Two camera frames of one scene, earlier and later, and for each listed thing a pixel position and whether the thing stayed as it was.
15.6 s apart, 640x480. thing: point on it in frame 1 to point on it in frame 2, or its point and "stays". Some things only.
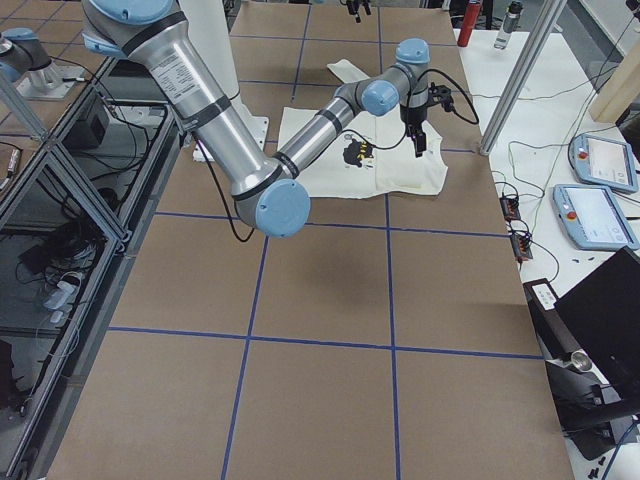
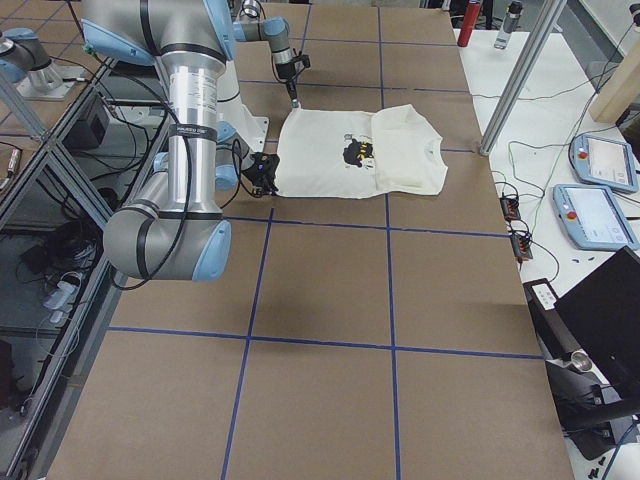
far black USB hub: x=510 y=208 stays
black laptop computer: x=602 y=311 stays
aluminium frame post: x=547 y=15 stays
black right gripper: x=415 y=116 to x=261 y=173
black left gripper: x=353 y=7 to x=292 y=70
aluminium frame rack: x=75 y=206 stays
